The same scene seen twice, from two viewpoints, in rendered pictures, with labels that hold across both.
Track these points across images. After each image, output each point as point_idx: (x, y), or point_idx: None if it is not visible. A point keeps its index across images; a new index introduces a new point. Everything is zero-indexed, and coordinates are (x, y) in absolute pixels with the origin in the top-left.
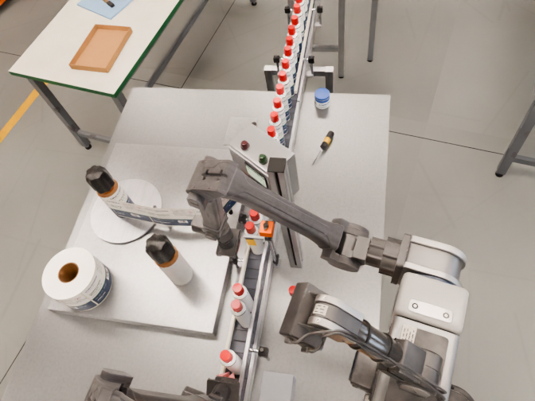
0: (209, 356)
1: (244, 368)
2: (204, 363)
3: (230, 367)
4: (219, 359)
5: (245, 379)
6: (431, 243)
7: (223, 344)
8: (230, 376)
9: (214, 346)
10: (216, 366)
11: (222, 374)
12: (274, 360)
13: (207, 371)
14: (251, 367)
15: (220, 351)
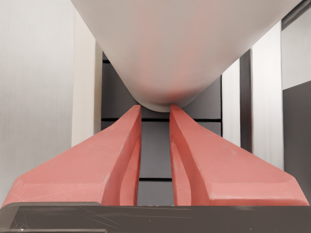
0: (19, 52)
1: (281, 62)
2: (0, 83)
3: (230, 45)
4: (63, 59)
5: (215, 129)
6: None
7: (68, 1)
8: (232, 179)
9: (32, 12)
10: (58, 88)
11: (96, 148)
12: (295, 33)
13: (21, 116)
14: (235, 68)
15: (59, 27)
